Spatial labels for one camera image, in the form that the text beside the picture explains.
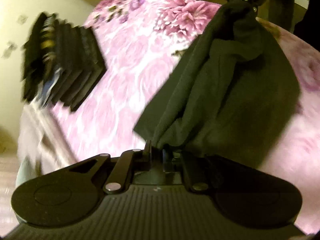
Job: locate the pink floral bed blanket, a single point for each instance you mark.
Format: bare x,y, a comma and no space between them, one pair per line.
125,67

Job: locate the stack of folded dark clothes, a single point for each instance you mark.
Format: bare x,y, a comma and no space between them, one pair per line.
72,62

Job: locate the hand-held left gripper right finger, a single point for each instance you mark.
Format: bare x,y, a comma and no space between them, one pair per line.
192,175

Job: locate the person's dark clothing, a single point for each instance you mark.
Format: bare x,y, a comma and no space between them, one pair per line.
308,22

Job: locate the black long-sleeve shirt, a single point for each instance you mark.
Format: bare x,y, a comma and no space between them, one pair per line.
225,92

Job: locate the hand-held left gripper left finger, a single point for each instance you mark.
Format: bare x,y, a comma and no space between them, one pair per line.
125,165

